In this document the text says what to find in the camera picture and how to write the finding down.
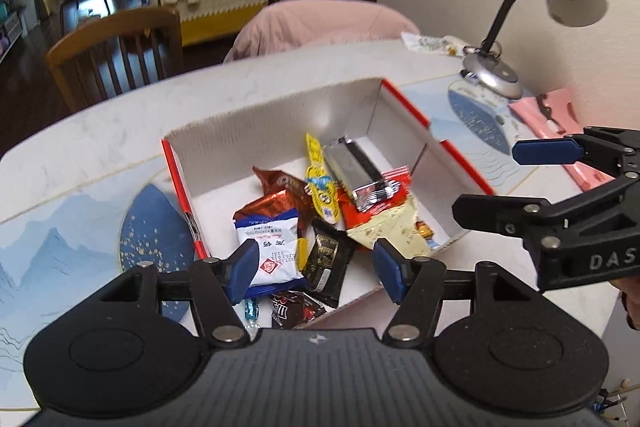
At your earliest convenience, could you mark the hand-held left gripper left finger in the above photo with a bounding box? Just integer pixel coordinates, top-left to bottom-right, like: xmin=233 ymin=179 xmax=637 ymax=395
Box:
xmin=92 ymin=239 xmax=261 ymax=349

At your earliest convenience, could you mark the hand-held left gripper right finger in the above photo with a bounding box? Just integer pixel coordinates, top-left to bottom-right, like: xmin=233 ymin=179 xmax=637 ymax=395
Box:
xmin=372 ymin=239 xmax=533 ymax=342

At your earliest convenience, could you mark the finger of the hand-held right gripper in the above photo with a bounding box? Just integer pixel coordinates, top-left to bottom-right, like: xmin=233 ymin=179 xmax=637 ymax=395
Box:
xmin=512 ymin=127 xmax=640 ymax=178
xmin=452 ymin=177 xmax=640 ymax=248

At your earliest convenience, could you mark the white blue snack packet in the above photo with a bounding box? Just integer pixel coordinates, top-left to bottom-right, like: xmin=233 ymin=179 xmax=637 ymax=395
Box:
xmin=234 ymin=189 xmax=307 ymax=297

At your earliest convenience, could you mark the cream gold foil packet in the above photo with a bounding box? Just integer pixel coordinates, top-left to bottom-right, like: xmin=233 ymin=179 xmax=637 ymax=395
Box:
xmin=345 ymin=196 xmax=437 ymax=258

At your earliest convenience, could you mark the blue candy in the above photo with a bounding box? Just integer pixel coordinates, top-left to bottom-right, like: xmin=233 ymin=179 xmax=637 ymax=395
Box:
xmin=241 ymin=298 xmax=262 ymax=334

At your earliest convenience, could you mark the black gold print packet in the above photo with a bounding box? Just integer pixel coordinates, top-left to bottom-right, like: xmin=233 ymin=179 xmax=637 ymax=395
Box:
xmin=301 ymin=219 xmax=360 ymax=309

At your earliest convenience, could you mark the dark brown candy packet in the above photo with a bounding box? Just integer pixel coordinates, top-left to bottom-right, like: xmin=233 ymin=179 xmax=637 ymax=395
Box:
xmin=270 ymin=291 xmax=327 ymax=329

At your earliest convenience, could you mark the red snack packet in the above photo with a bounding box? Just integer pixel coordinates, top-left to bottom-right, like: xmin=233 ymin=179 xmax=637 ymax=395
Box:
xmin=336 ymin=166 xmax=443 ymax=254

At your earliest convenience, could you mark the copper red foil packet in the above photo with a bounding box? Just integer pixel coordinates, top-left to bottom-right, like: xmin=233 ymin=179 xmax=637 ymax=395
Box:
xmin=251 ymin=166 xmax=315 ymax=215

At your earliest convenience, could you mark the yellow blue candy packet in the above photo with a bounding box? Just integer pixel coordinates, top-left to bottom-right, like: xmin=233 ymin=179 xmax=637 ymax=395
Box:
xmin=304 ymin=133 xmax=345 ymax=224

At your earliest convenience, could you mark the silver foil packet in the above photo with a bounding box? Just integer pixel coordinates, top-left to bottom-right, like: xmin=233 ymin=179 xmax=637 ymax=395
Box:
xmin=321 ymin=135 xmax=402 ymax=214

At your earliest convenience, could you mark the red cardboard box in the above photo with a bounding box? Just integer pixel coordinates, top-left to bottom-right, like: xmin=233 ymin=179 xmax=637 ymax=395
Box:
xmin=161 ymin=78 xmax=496 ymax=330

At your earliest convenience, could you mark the person's right hand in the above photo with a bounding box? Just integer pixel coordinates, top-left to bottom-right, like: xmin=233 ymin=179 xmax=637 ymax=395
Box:
xmin=620 ymin=277 xmax=640 ymax=332

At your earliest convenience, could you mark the pink printed plastic bag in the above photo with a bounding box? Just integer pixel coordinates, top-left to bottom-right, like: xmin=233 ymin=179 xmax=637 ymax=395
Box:
xmin=509 ymin=89 xmax=616 ymax=192

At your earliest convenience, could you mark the silver desk lamp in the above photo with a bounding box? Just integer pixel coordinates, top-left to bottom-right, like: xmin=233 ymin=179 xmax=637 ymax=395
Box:
xmin=460 ymin=0 xmax=610 ymax=100

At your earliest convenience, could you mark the white printed packet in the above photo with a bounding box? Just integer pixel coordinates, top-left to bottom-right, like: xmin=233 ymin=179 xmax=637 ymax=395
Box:
xmin=401 ymin=32 xmax=466 ymax=56

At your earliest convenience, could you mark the wooden chair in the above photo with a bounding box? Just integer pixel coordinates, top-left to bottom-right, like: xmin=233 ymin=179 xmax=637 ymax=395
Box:
xmin=46 ymin=7 xmax=185 ymax=112

